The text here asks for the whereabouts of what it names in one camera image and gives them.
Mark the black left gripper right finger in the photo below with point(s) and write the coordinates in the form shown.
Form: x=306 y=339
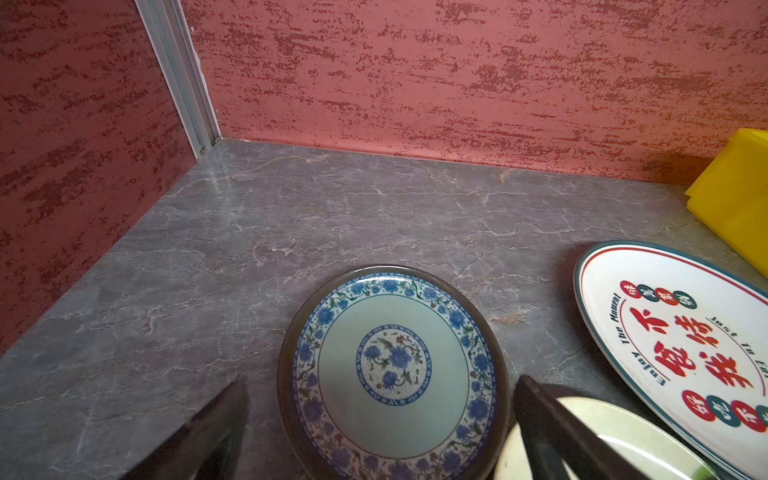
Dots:
x=556 y=441

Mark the yellow plastic bin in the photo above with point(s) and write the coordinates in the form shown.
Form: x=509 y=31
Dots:
x=730 y=196

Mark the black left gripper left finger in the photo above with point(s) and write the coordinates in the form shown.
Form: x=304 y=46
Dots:
x=207 y=446

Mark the aluminium corner post left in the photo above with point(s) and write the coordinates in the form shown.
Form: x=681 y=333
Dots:
x=171 y=40

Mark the white plate red characters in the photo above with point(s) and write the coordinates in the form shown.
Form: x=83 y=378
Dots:
x=689 y=338

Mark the blue floral plate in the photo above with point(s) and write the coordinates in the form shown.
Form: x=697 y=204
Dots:
x=389 y=372

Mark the cream plate green patch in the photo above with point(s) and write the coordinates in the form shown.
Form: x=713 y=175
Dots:
x=647 y=447

